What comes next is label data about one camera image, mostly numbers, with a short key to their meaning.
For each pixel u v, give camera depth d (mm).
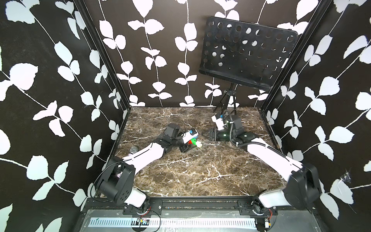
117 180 431
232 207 756
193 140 837
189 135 732
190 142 839
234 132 625
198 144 825
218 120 733
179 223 701
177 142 725
